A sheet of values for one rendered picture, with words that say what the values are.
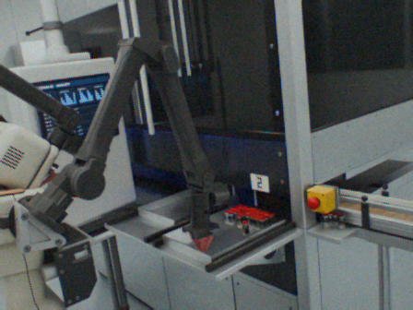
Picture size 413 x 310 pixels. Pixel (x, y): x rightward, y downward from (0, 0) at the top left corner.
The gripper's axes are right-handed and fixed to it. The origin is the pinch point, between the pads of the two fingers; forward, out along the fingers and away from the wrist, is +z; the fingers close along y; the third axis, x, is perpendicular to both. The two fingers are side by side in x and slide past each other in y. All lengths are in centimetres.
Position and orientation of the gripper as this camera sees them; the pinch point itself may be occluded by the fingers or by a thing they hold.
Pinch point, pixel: (201, 254)
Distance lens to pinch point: 134.8
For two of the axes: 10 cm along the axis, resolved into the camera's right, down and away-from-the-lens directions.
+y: 7.7, -1.2, 6.3
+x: -6.4, -1.0, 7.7
